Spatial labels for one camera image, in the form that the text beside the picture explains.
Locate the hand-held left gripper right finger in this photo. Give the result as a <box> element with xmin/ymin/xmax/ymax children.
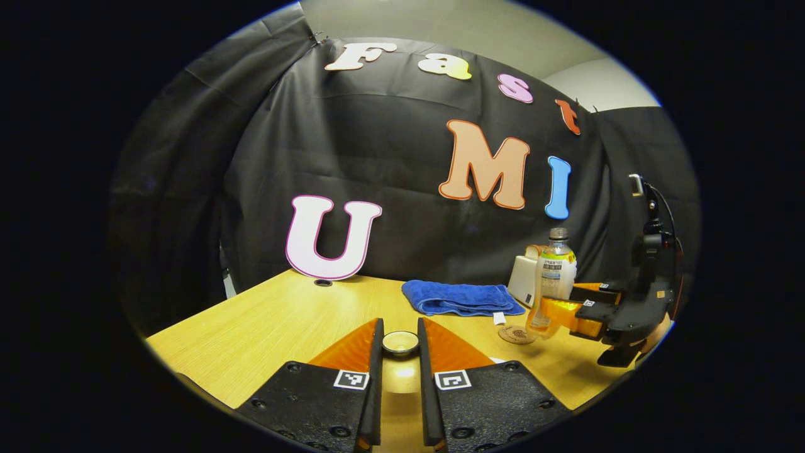
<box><xmin>417</xmin><ymin>316</ymin><xmax>573</xmax><ymax>453</ymax></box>

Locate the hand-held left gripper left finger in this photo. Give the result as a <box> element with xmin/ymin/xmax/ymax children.
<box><xmin>236</xmin><ymin>318</ymin><xmax>385</xmax><ymax>453</ymax></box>

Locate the clear water bottle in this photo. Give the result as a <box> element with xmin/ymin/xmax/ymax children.
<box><xmin>527</xmin><ymin>228</ymin><xmax>578</xmax><ymax>338</ymax></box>

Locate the yellow teacup lid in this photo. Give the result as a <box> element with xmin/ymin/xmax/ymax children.
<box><xmin>376</xmin><ymin>330</ymin><xmax>428</xmax><ymax>394</ymax></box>

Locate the round cork coaster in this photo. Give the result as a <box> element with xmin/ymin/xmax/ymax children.
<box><xmin>497</xmin><ymin>324</ymin><xmax>539</xmax><ymax>345</ymax></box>

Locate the white toaster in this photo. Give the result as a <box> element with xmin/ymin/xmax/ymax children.
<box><xmin>507</xmin><ymin>247</ymin><xmax>547</xmax><ymax>308</ymax></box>

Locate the blue folded towel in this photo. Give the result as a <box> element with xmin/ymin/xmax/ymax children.
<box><xmin>401</xmin><ymin>280</ymin><xmax>526</xmax><ymax>317</ymax></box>

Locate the black backdrop cloth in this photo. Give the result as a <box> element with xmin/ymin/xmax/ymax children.
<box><xmin>107</xmin><ymin>16</ymin><xmax>702</xmax><ymax>337</ymax></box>

